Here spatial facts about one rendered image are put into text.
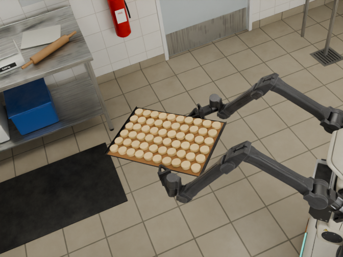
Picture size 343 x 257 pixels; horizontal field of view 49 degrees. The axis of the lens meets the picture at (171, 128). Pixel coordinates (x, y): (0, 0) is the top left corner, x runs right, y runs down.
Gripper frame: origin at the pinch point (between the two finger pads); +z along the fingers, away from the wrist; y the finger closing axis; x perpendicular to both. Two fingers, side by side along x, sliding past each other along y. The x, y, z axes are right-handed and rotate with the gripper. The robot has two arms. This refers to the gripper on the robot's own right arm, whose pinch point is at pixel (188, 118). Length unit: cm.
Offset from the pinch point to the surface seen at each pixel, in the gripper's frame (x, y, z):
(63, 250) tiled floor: -12, -94, 112
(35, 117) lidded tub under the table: -122, -51, 104
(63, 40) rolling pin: -134, 3, 56
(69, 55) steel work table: -118, -3, 55
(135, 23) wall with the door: -188, -33, -13
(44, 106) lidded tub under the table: -122, -44, 93
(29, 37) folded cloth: -161, 1, 82
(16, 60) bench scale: -124, 5, 95
